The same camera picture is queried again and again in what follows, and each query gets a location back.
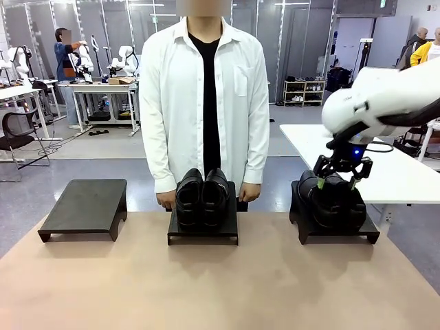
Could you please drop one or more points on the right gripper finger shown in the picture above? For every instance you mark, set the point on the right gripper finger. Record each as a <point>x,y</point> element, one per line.
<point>324,166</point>
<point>364,170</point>

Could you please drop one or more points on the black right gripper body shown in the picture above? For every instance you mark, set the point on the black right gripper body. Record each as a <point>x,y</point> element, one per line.
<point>349,154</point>

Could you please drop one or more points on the black leather buckle shoe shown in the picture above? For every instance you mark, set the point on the black leather buckle shoe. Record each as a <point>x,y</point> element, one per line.
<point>311,196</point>
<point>189,201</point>
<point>347,206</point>
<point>216,199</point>

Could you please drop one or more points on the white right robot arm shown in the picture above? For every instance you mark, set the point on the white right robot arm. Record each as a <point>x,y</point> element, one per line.
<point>381,93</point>

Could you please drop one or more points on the person's right forearm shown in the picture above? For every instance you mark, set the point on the person's right forearm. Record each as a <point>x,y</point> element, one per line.
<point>158,161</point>

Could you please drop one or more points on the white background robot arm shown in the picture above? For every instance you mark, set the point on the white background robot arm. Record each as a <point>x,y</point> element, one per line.
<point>86,63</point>
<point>123,62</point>
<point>19,65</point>

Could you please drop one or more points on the person's left forearm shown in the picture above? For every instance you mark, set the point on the person's left forearm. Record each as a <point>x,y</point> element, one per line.
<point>256,154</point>

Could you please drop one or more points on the black shoe stand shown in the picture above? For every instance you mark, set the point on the black shoe stand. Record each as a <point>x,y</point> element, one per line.
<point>203,235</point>
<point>86,209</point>
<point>368,230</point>

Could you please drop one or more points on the person in dark coat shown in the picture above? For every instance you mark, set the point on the person in dark coat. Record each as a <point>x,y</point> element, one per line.
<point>410,48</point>

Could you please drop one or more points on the person in yellow jacket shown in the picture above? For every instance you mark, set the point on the person in yellow jacket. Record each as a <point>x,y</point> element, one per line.
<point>424,51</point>

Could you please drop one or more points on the person in white shirt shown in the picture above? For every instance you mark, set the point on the person in white shirt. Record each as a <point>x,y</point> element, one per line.
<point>206,103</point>

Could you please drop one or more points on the standing person in blue jacket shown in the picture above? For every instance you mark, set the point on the standing person in blue jacket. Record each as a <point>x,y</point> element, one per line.
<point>65,68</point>

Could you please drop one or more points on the person's left hand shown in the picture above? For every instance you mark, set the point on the person's left hand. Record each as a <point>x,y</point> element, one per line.
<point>250,193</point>

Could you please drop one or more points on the person's right hand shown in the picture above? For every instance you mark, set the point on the person's right hand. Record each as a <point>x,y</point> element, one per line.
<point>165,200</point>

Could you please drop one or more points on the large white table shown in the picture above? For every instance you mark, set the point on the large white table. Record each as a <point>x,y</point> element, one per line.
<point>309,151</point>

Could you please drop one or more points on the black utility cart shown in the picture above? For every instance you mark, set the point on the black utility cart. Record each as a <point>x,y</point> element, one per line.
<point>417,137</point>

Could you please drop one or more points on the wooden shoe rack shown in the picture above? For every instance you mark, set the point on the wooden shoe rack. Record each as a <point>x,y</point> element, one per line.
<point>304,93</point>

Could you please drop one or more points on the black bags pile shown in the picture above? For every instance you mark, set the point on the black bags pile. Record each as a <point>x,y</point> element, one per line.
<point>338,79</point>

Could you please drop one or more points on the cardboard box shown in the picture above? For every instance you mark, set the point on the cardboard box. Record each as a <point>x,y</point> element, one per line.
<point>121,81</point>

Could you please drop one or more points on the black floor power strip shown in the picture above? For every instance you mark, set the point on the black floor power strip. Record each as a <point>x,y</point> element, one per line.
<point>98,132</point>

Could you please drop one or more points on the white desk with box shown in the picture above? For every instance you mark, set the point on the white desk with box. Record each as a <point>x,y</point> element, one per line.
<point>103,99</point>

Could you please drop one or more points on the black office chair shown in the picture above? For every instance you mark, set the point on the black office chair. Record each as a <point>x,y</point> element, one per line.
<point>17,134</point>

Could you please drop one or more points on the black camera pole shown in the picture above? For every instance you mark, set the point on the black camera pole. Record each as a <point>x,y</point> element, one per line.
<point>363,55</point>

